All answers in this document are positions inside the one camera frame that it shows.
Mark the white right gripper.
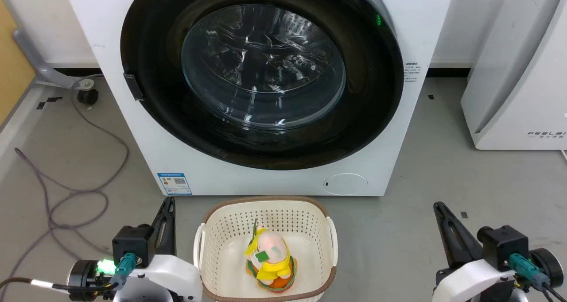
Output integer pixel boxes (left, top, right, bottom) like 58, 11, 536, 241
431, 201, 530, 302

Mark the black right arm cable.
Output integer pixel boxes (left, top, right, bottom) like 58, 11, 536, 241
508, 253, 567, 302

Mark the white tall appliance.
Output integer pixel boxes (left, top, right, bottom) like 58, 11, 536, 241
460, 0, 567, 151

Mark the yellow and pink doll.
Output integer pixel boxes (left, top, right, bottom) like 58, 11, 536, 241
243, 219, 298, 292

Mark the black floor tape piece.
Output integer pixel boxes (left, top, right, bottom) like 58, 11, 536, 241
36, 97, 63, 110

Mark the white front-load washing machine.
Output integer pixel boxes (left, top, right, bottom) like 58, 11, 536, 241
61, 0, 457, 197

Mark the light wooden panel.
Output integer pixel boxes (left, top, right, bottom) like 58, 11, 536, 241
0, 0, 36, 126

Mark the round white filter cover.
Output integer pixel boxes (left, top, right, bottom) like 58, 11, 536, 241
324, 173, 368, 196

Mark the thin grey floor cable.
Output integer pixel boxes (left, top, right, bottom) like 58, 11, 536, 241
0, 84, 130, 286

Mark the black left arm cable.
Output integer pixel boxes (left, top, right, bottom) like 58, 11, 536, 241
0, 252, 137, 294

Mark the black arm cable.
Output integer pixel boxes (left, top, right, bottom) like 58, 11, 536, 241
508, 253, 567, 302
0, 252, 137, 294

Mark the white text warning sticker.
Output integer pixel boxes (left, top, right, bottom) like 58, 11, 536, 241
404, 62, 420, 84

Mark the blue energy label sticker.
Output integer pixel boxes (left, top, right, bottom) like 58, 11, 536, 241
157, 172, 193, 196

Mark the black washer door handle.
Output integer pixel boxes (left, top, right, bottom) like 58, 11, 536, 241
123, 73, 146, 102

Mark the cream perforated laundry basket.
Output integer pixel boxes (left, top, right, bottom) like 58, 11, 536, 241
193, 196, 338, 302

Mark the grey caster wheel leg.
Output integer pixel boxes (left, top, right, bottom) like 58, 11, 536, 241
12, 27, 105, 90

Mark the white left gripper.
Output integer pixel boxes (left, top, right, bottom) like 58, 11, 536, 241
113, 197, 203, 302

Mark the black round glass washer door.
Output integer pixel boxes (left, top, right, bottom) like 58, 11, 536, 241
120, 0, 405, 171

